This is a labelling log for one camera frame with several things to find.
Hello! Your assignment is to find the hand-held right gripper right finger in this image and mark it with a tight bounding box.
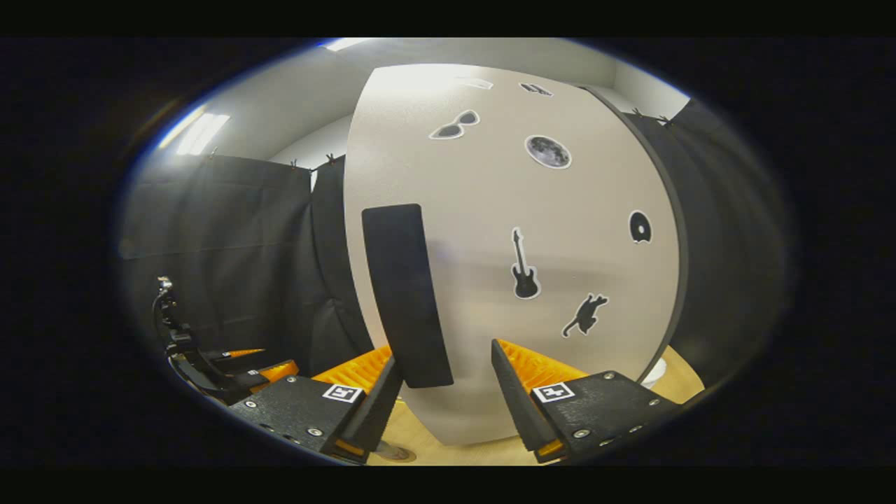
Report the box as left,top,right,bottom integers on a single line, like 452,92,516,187
491,339,683,464

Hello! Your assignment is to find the round brown coaster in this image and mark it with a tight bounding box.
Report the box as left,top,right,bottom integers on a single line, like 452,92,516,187
374,441,418,463

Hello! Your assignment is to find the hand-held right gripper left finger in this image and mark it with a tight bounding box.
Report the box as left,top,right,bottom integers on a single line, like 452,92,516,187
227,345,405,464

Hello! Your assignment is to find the white round object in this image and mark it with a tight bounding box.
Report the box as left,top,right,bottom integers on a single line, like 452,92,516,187
640,357,668,390

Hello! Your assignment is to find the long ceiling light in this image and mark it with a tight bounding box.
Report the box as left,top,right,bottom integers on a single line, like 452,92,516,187
175,112,232,157

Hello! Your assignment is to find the black backdrop cloth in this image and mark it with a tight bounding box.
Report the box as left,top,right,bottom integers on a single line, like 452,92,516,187
119,98,792,394

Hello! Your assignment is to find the white cabinet door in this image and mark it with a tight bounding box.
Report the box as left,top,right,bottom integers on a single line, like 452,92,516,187
343,64,681,447

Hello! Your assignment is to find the black door handle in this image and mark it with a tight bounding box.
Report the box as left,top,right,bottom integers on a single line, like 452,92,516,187
361,204,454,389

